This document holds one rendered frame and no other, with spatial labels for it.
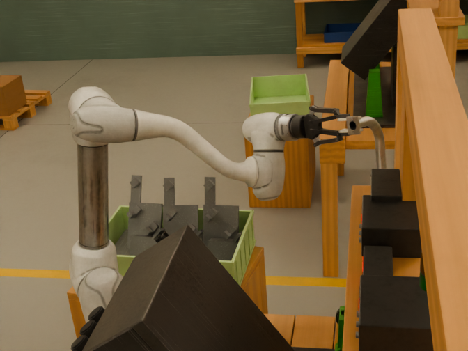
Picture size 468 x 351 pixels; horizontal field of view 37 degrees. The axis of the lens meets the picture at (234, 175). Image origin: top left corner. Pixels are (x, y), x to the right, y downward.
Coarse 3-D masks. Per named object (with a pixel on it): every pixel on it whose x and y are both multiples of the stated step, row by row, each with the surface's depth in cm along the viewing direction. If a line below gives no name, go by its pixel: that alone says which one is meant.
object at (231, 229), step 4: (212, 208) 290; (212, 212) 290; (216, 212) 289; (208, 216) 288; (212, 216) 290; (208, 220) 287; (232, 224) 290; (228, 228) 289; (232, 228) 289; (236, 228) 289; (224, 232) 286; (228, 232) 289; (232, 232) 289; (224, 236) 286; (228, 236) 285
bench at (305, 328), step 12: (276, 324) 242; (288, 324) 242; (300, 324) 242; (312, 324) 241; (324, 324) 241; (336, 324) 240; (288, 336) 236; (300, 336) 235; (312, 336) 235; (324, 336) 235; (336, 336) 234
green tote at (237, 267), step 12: (120, 216) 314; (240, 216) 303; (252, 216) 299; (120, 228) 314; (240, 228) 306; (252, 228) 300; (240, 240) 279; (252, 240) 302; (240, 252) 278; (120, 264) 277; (228, 264) 266; (240, 264) 280; (240, 276) 280
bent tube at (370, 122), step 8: (352, 120) 210; (360, 120) 211; (368, 120) 214; (376, 120) 218; (352, 128) 212; (376, 128) 218; (376, 136) 220; (376, 144) 221; (384, 144) 222; (376, 152) 222; (384, 152) 221; (376, 160) 223; (384, 160) 222; (384, 168) 222
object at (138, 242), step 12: (132, 180) 299; (132, 192) 301; (132, 204) 301; (144, 204) 300; (156, 204) 298; (144, 216) 300; (156, 216) 298; (132, 228) 301; (132, 240) 295; (144, 240) 294; (132, 252) 295
